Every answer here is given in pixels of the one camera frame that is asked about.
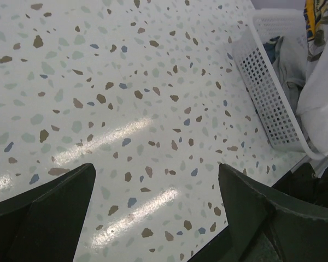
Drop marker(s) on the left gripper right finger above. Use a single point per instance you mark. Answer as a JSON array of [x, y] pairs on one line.
[[268, 225]]

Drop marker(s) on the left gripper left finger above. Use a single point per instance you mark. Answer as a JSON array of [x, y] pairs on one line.
[[45, 223]]

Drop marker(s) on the white printed tank top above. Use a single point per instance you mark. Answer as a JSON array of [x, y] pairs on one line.
[[313, 102]]

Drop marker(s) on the grey garment in basket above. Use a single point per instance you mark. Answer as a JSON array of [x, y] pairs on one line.
[[290, 63]]

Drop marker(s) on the blue garment in basket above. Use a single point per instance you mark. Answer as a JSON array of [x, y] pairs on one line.
[[270, 46]]

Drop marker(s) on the white plastic laundry basket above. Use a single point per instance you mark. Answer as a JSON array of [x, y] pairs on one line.
[[279, 121]]

